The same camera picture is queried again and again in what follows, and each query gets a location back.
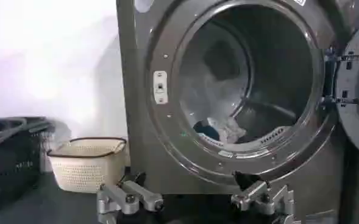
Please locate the dark blue garment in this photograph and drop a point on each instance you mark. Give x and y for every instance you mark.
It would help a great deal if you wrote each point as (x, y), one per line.
(206, 130)

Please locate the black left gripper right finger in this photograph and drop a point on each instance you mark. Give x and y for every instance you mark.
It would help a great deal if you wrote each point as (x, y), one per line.
(258, 194)

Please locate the cream woven laundry basket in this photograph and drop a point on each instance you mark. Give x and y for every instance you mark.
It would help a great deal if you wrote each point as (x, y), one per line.
(87, 164)

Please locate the white cloth garment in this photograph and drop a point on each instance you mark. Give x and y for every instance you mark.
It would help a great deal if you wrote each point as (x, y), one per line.
(229, 129)

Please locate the black plastic crate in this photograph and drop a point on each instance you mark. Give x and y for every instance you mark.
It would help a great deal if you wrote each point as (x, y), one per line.
(11, 158)

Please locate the round dryer door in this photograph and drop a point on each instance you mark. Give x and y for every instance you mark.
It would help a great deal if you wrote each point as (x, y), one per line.
(357, 91)

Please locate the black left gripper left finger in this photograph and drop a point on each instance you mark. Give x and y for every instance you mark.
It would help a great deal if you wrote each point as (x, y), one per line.
(127, 198)

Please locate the grey dryer machine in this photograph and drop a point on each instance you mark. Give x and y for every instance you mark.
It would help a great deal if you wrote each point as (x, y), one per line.
(234, 91)

